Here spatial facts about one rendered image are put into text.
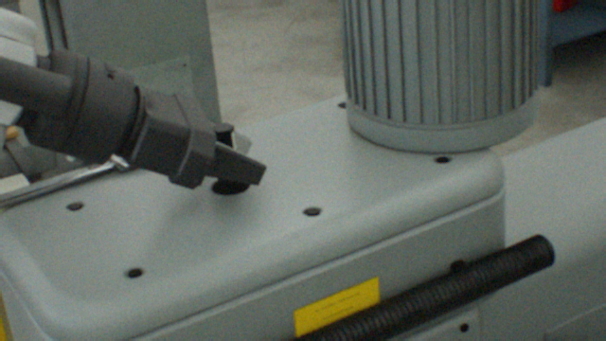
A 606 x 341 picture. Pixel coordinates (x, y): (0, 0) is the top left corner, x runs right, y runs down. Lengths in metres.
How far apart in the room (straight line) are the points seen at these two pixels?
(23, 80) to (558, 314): 0.64
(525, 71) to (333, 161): 0.21
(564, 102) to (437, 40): 4.84
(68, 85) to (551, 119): 4.84
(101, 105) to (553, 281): 0.53
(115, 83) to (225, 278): 0.19
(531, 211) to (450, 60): 0.27
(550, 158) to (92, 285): 0.64
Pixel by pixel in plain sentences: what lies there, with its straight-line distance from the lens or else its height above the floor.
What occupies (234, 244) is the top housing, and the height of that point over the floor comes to 1.89.
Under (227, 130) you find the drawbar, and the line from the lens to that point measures 0.97.
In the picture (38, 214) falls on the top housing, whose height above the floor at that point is 1.89.
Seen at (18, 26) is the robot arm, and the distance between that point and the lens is 0.91.
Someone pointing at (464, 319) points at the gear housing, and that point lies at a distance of 1.09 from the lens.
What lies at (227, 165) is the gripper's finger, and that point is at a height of 1.93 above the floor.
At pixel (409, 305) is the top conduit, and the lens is 0.97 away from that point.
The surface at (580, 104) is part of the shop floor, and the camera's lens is 5.81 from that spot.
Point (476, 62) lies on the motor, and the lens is 1.01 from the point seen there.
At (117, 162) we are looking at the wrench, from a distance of 1.07.
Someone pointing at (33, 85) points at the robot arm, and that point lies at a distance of 0.87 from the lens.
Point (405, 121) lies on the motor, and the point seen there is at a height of 1.92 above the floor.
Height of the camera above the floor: 2.35
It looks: 27 degrees down
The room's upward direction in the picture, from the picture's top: 6 degrees counter-clockwise
